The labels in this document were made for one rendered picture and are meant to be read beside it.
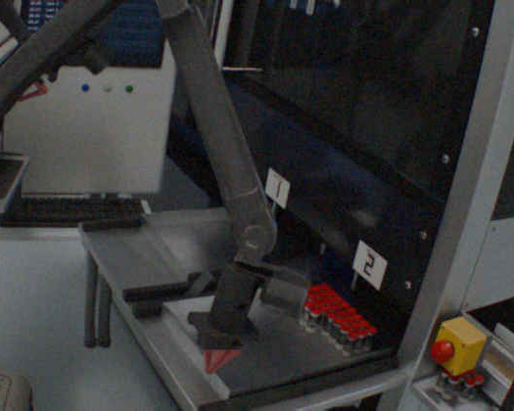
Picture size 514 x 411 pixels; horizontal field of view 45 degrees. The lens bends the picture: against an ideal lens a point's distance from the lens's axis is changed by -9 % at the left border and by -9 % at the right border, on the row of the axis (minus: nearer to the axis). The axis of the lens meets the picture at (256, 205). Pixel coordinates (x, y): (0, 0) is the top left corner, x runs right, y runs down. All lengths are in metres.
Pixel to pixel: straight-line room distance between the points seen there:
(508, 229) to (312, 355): 0.42
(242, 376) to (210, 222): 0.57
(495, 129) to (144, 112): 1.05
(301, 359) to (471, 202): 0.41
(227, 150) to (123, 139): 0.89
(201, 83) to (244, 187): 0.16
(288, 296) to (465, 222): 0.31
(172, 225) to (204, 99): 0.66
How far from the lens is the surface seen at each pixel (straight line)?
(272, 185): 1.51
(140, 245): 1.47
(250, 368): 1.16
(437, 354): 1.11
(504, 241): 1.19
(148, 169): 1.86
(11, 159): 1.46
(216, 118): 0.95
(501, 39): 1.02
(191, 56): 0.95
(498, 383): 1.22
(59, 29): 1.01
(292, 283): 0.98
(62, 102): 1.76
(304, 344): 1.24
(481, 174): 1.04
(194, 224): 1.58
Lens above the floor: 1.59
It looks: 24 degrees down
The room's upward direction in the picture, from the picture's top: 10 degrees clockwise
